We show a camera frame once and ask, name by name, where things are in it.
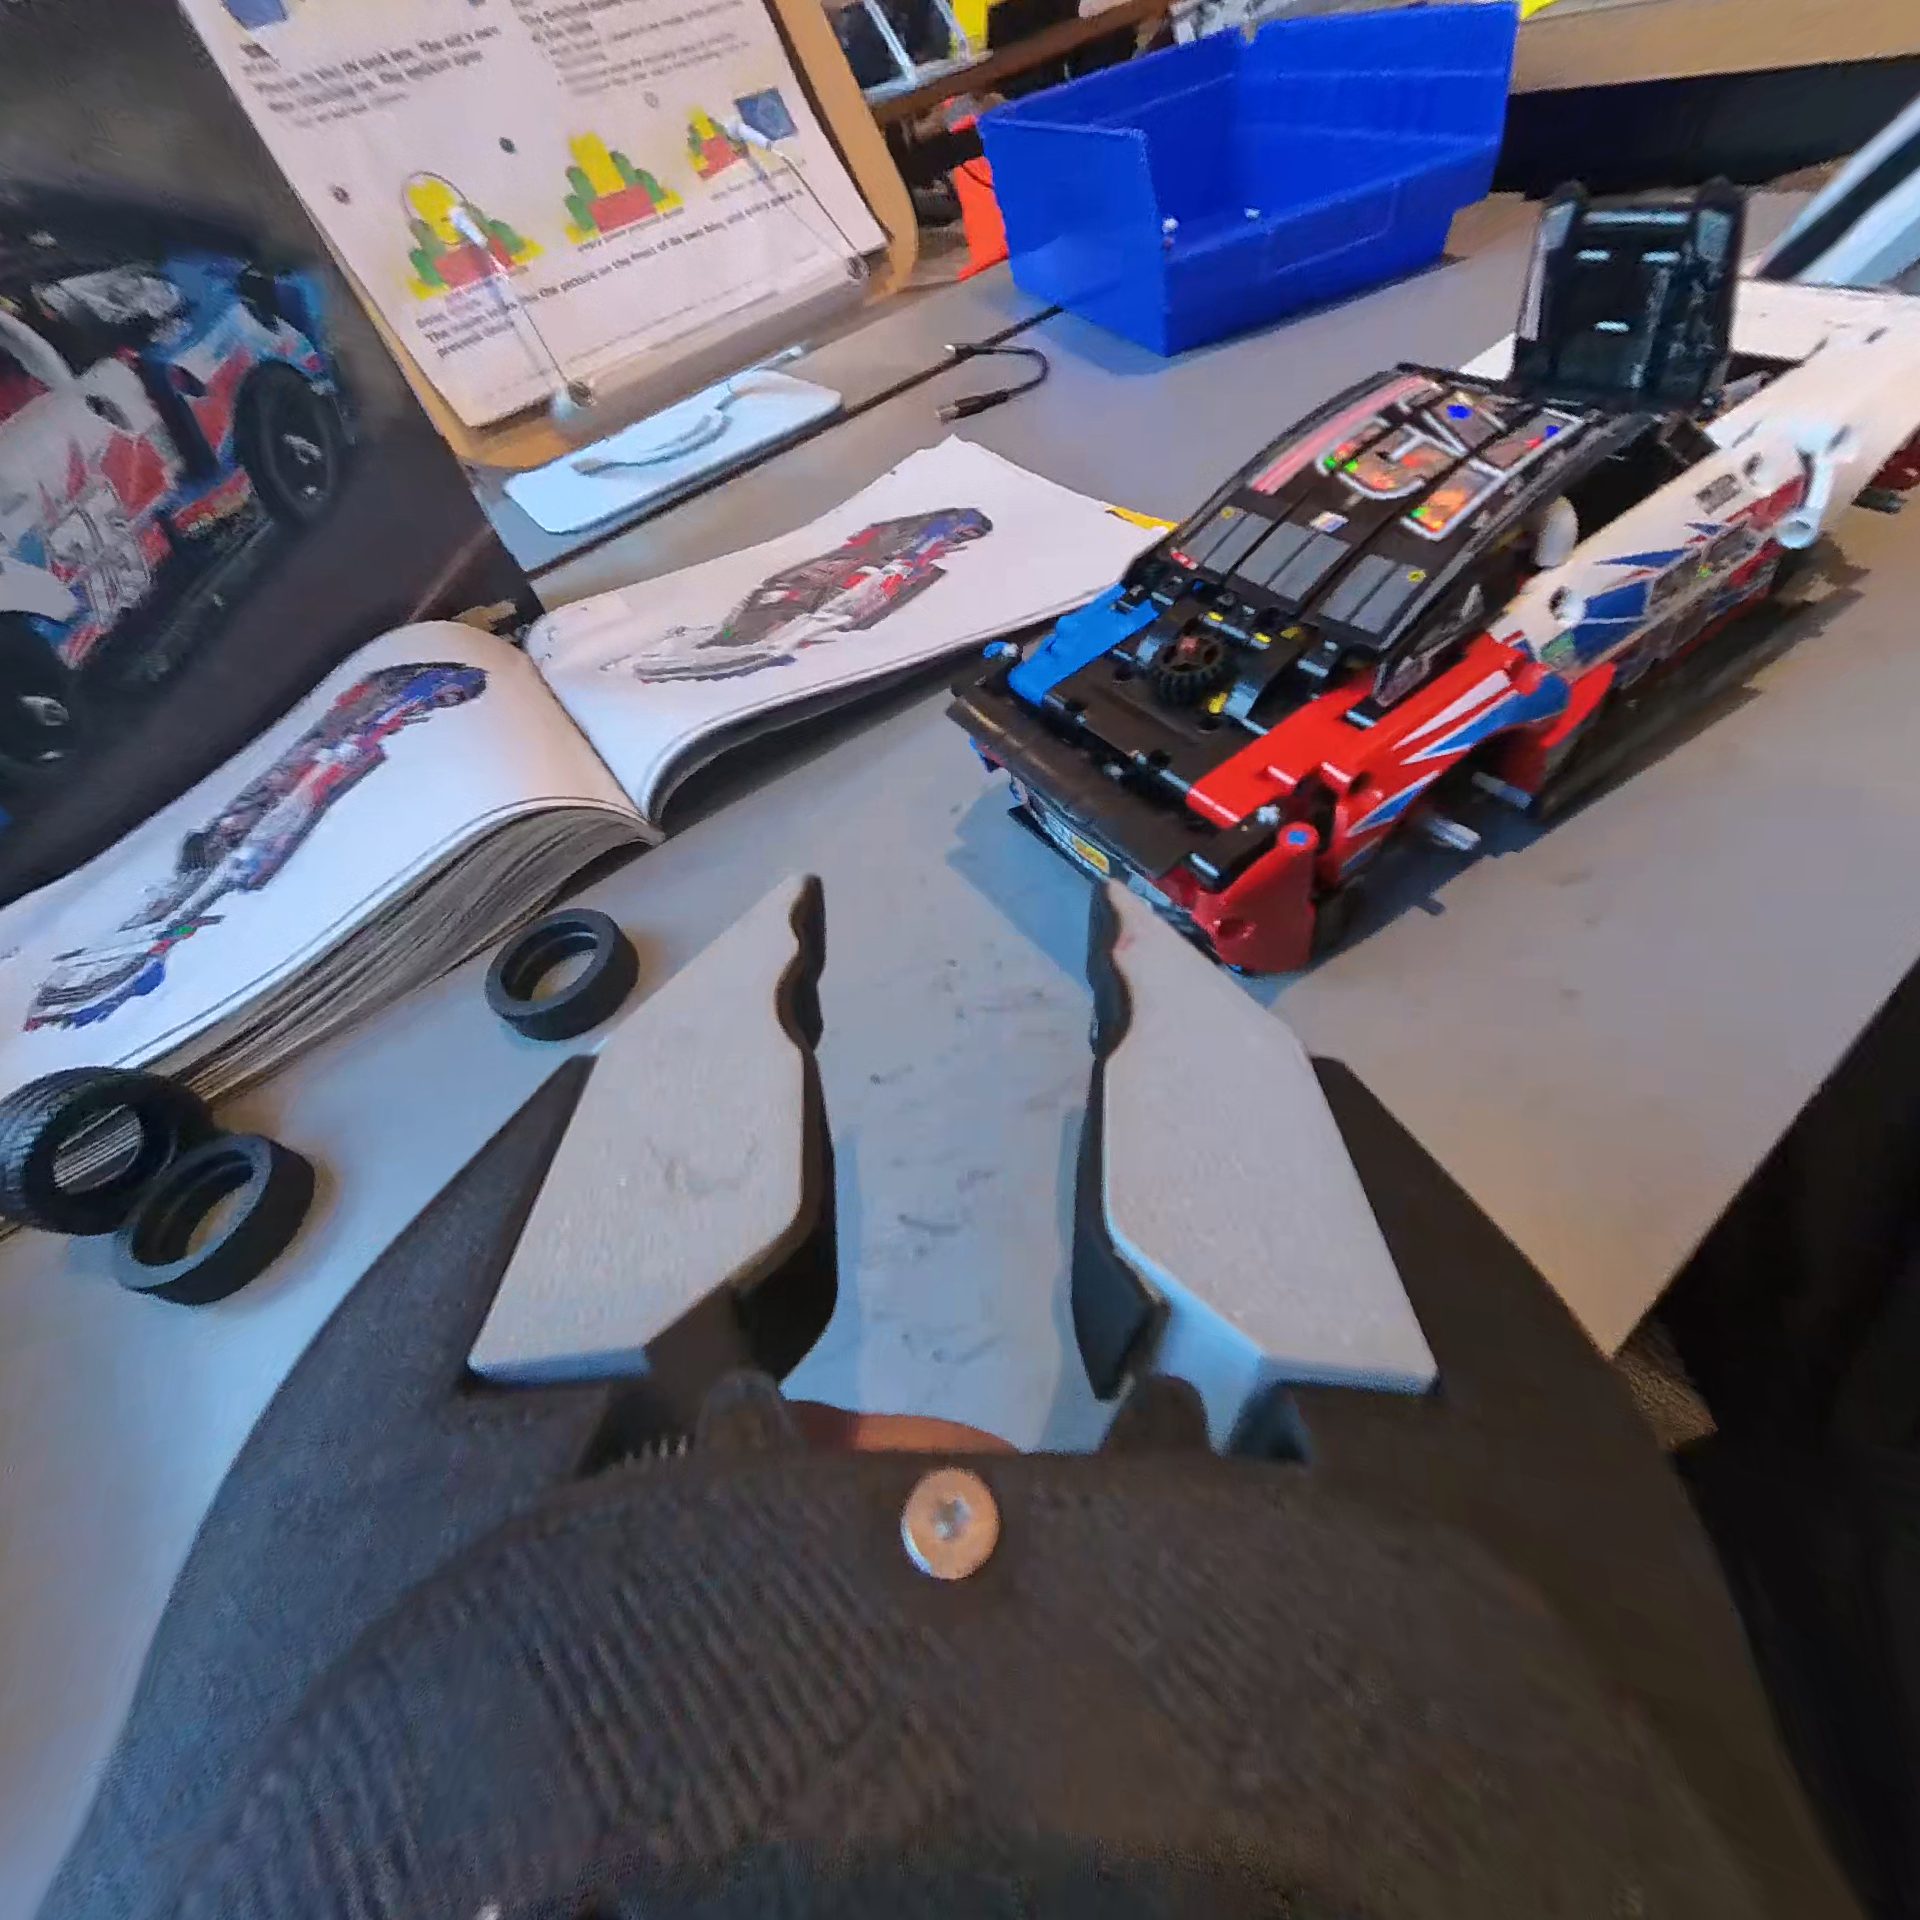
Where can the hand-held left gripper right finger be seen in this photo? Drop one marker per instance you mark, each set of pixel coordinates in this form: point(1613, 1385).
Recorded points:
point(1261, 1201)

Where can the toy brick race car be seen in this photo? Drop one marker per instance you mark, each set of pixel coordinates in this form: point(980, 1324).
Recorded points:
point(1349, 751)

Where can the grey desk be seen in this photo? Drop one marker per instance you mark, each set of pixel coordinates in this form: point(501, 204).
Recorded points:
point(930, 1081)

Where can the white flat pad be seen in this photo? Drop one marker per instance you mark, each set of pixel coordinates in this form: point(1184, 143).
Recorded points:
point(751, 436)

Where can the blue plastic bin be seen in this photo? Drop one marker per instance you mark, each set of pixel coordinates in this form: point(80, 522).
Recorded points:
point(1320, 271)

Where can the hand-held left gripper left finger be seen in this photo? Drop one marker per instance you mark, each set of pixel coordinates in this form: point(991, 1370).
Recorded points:
point(661, 1185)

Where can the instruction sheet on stand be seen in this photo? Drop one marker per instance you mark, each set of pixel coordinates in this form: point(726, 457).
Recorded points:
point(840, 90)

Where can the black toy car box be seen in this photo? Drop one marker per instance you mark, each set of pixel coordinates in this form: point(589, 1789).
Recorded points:
point(149, 451)

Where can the open instruction booklet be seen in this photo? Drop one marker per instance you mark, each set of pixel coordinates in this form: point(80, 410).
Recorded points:
point(450, 751)

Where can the black rubber tyre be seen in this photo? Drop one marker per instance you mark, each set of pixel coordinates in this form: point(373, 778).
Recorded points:
point(510, 990)
point(284, 1201)
point(37, 1155)

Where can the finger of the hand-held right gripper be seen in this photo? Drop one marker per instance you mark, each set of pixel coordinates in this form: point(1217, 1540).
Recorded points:
point(1882, 143)
point(1862, 249)

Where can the orange plastic part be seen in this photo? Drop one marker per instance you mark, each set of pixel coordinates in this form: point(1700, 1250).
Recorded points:
point(980, 226)

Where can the printed instruction sheet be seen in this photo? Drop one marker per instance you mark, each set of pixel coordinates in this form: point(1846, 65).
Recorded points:
point(599, 90)

